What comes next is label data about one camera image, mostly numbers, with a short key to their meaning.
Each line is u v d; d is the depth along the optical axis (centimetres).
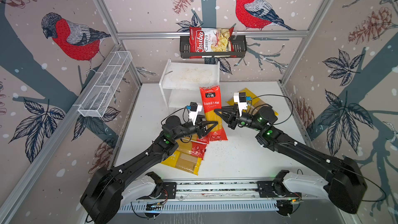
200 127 61
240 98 56
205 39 87
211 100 60
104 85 78
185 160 81
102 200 39
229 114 60
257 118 55
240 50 93
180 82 77
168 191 73
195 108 61
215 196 73
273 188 66
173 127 56
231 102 57
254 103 108
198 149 85
